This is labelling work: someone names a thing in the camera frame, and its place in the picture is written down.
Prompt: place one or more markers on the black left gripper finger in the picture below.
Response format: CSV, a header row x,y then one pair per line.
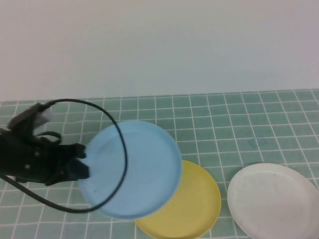
x,y
78,170
76,150

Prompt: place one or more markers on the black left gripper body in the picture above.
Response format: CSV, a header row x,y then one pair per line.
x,y
27,159

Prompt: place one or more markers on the light blue plastic plate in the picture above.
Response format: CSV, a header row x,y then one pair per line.
x,y
149,169

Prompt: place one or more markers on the white plastic plate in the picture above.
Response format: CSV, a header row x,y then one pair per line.
x,y
271,201

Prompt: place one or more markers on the yellow plastic plate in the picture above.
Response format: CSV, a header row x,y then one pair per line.
x,y
197,206

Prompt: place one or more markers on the green white checked tablecloth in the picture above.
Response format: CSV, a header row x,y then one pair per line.
x,y
224,124

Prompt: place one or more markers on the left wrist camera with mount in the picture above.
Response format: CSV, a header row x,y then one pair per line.
x,y
30,115

